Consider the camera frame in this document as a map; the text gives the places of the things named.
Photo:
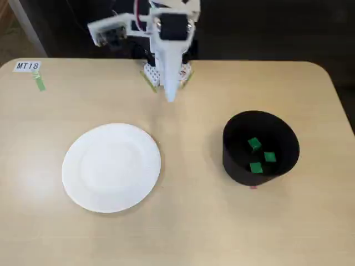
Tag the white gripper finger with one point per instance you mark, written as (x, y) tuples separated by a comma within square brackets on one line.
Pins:
[(170, 77)]

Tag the green cube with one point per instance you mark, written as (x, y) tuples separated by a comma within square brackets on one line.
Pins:
[(254, 144), (256, 168), (269, 156)]

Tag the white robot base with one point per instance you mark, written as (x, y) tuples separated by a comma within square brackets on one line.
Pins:
[(151, 73)]

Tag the black round pot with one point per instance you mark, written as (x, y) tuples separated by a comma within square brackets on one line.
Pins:
[(238, 171)]

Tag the white paper plate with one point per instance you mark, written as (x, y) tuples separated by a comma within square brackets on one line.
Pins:
[(111, 169)]

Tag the pink tape piece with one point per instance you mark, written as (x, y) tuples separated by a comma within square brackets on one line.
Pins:
[(253, 188)]

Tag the white metal post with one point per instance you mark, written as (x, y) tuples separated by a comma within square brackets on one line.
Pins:
[(30, 27)]

